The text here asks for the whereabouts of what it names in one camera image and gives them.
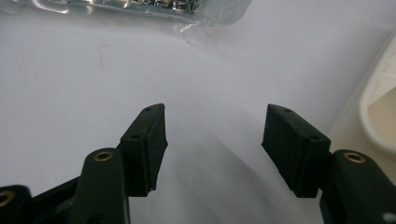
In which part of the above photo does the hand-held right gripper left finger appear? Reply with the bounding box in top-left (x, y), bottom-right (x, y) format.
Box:
top-left (71, 103), bottom-right (169, 224)

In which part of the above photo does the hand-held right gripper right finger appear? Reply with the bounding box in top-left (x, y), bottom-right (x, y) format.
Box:
top-left (261, 104), bottom-right (396, 224)

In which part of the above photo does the white tray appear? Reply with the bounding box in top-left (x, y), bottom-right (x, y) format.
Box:
top-left (358, 34), bottom-right (396, 156)

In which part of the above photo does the clear plastic bag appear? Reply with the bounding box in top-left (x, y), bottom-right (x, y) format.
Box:
top-left (0, 0), bottom-right (254, 29)

